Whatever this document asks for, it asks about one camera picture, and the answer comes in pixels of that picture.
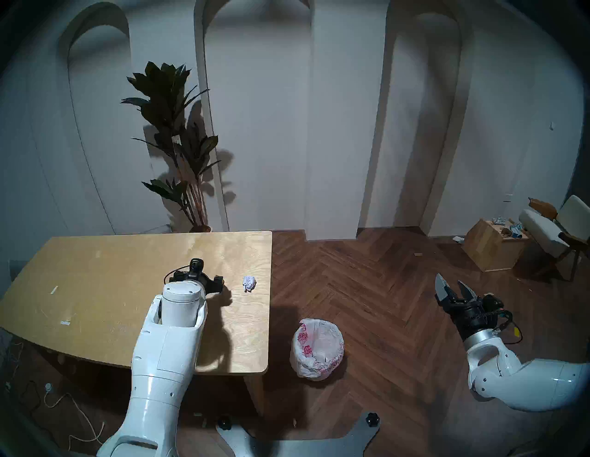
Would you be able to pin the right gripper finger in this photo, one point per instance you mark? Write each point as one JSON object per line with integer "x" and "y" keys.
{"x": 468, "y": 292}
{"x": 442, "y": 290}

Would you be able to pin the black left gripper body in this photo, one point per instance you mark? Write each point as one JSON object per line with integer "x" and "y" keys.
{"x": 212, "y": 282}

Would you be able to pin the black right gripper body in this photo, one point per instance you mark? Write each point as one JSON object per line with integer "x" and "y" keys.
{"x": 468, "y": 318}

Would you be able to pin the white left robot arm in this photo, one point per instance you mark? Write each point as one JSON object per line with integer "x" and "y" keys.
{"x": 166, "y": 350}

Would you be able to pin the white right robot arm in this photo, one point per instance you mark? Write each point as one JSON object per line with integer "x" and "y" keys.
{"x": 530, "y": 382}

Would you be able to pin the trash bin with white bag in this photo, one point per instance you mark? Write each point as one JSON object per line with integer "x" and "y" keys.
{"x": 317, "y": 352}

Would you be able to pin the white crumpled paper ball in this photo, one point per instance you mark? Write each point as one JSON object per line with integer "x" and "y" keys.
{"x": 249, "y": 283}

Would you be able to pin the wooden cube box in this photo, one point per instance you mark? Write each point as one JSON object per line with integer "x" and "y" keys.
{"x": 491, "y": 249}

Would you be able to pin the crumpled teal white wrapper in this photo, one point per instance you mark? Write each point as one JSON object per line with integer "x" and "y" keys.
{"x": 498, "y": 220}

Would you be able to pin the blue crumpled packaging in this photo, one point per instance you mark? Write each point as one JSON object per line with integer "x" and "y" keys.
{"x": 516, "y": 229}

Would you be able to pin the white cushioned wooden armchair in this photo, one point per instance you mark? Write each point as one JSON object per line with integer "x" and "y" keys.
{"x": 548, "y": 228}

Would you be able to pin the light wooden table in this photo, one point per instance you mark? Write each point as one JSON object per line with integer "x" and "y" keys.
{"x": 106, "y": 276}

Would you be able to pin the tall green leafy plant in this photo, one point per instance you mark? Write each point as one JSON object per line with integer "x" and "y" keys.
{"x": 168, "y": 106}

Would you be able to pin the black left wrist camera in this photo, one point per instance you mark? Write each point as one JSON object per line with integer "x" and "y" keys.
{"x": 196, "y": 265}

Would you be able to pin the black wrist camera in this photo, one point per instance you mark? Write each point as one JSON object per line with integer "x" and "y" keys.
{"x": 492, "y": 304}
{"x": 196, "y": 265}

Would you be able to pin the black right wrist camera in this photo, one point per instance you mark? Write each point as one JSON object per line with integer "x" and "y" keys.
{"x": 492, "y": 304}

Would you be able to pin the grey metal robot base plate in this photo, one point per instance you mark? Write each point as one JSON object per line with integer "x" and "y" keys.
{"x": 295, "y": 444}

